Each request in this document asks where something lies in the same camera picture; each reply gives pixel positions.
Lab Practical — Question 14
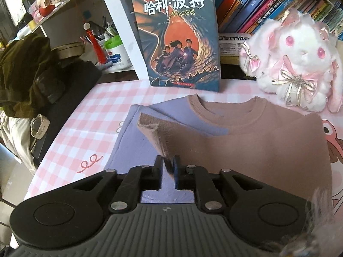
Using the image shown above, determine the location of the white green lidded jar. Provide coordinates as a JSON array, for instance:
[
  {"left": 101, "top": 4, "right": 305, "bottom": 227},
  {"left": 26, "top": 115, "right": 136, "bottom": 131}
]
[{"left": 104, "top": 35, "right": 132, "bottom": 70}]

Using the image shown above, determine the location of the row of colourful shelf books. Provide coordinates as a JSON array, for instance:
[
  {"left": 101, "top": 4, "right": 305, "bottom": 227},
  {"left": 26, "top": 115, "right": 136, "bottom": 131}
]
[{"left": 215, "top": 0, "right": 342, "bottom": 39}]

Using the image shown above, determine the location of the white wristwatch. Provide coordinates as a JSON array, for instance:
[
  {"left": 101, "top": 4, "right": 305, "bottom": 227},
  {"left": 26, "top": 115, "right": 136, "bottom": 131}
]
[{"left": 30, "top": 114, "right": 50, "bottom": 140}]

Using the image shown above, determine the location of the pink checkered desk mat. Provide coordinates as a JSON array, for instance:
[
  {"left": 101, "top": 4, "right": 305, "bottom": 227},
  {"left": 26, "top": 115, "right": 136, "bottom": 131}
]
[{"left": 24, "top": 78, "right": 343, "bottom": 220}]

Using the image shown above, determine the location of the white wooden bookshelf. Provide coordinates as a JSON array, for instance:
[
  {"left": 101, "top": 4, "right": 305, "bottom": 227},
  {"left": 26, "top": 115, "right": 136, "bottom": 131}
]
[{"left": 1, "top": 0, "right": 148, "bottom": 79}]

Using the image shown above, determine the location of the white pink plush bunny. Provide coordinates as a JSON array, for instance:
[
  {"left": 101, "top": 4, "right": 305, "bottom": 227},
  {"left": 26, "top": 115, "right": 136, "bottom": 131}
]
[{"left": 239, "top": 8, "right": 342, "bottom": 113}]

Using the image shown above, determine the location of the pink and purple sweater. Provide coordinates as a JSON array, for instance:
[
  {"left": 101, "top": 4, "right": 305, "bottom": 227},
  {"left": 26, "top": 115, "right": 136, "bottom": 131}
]
[{"left": 106, "top": 95, "right": 332, "bottom": 200}]

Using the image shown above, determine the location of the dark olive garment pile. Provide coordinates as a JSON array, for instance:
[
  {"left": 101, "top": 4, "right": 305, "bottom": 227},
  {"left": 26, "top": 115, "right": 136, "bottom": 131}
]
[{"left": 1, "top": 33, "right": 65, "bottom": 118}]

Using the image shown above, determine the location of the Harry Potter book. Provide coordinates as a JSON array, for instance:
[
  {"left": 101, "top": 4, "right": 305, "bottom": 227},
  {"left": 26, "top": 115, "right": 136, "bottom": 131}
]
[{"left": 132, "top": 0, "right": 220, "bottom": 92}]

